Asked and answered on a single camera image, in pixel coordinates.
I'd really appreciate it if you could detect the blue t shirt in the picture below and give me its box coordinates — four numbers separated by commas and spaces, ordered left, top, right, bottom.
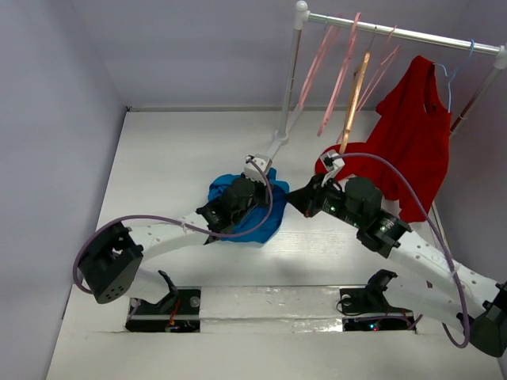
208, 168, 289, 244

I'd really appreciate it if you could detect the thin pink wire hanger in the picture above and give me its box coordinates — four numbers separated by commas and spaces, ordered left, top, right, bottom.
336, 25, 401, 144

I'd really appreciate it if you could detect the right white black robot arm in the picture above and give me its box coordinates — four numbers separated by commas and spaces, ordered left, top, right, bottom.
286, 174, 506, 358

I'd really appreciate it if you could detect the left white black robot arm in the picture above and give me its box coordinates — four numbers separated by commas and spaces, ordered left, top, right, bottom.
73, 176, 273, 313

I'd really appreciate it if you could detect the red t shirt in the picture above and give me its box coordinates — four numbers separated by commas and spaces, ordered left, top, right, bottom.
336, 55, 451, 223

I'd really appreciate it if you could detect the wooden hanger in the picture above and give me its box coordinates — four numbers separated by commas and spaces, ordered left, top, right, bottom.
337, 14, 371, 154

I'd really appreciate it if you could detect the thick pink plastic hanger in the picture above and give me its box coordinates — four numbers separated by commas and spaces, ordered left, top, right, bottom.
317, 12, 361, 137

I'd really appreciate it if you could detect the white clothes rack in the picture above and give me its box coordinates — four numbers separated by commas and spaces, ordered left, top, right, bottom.
263, 1, 506, 161

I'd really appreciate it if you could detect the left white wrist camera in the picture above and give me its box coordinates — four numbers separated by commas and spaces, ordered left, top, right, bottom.
242, 154, 273, 184

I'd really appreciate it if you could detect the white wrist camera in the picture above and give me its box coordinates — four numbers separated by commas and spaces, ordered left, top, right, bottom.
242, 154, 273, 184
320, 150, 345, 187

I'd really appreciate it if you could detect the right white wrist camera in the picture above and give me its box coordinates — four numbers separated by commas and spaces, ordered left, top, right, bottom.
320, 150, 345, 187

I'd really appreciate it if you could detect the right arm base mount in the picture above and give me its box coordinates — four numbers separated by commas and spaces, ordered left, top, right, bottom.
336, 269, 417, 332

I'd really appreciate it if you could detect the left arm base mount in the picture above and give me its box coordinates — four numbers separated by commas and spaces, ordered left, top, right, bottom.
125, 270, 201, 333

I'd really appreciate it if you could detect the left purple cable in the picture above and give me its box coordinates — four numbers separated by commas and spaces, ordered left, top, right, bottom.
71, 156, 275, 295

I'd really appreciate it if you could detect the leftmost pink wire hanger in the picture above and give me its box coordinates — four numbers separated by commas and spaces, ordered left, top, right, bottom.
297, 25, 341, 110

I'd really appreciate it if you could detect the blue wire hanger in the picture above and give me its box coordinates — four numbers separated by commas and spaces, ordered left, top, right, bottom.
433, 39, 475, 113

